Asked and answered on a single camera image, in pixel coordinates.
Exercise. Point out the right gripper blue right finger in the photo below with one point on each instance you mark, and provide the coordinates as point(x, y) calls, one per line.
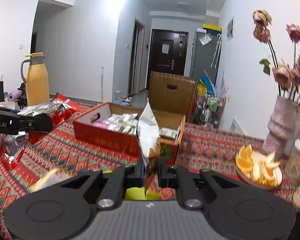
point(184, 182)

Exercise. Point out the pink snack packet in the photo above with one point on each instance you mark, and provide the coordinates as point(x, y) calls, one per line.
point(102, 125)

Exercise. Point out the pink ribbed flower vase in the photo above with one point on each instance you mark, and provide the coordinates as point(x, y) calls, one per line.
point(282, 125)

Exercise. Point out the white leaning board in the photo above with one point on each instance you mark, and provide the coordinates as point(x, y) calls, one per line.
point(236, 127)

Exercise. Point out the blue pet food bowl stand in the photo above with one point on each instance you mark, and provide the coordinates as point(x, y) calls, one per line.
point(118, 99)

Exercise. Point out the large red snack bag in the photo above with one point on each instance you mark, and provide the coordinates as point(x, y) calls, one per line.
point(12, 146)

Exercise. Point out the colourful patterned tablecloth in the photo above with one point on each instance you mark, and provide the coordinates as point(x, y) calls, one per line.
point(201, 147)

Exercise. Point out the yellow thermos jug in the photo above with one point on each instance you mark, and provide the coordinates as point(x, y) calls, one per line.
point(35, 77)

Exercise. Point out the silver brown snack bag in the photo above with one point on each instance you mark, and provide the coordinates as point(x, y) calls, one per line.
point(148, 136)

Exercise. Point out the grey refrigerator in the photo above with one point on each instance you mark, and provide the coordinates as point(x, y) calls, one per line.
point(205, 54)

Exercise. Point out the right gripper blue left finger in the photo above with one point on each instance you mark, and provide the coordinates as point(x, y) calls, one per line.
point(116, 183)

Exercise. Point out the red cardboard snack box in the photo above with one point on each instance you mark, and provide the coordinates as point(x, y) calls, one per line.
point(126, 141)

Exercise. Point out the plate of orange peels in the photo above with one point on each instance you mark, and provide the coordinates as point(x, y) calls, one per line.
point(257, 169)

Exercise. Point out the cluttered wire storage rack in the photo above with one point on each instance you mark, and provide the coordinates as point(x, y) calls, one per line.
point(208, 105)

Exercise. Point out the speckled white vase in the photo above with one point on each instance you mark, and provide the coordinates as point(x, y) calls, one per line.
point(292, 174)

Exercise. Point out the white snack packet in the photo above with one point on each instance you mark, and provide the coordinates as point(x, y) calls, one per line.
point(120, 122)

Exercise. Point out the white mop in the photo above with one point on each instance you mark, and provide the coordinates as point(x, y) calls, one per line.
point(102, 84)

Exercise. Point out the purple yoga mat roll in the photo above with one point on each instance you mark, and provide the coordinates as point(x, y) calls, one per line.
point(15, 95)

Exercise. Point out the dark entrance door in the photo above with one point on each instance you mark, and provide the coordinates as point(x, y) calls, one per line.
point(167, 52)

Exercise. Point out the green snack packet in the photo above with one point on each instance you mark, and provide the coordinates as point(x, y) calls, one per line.
point(136, 193)

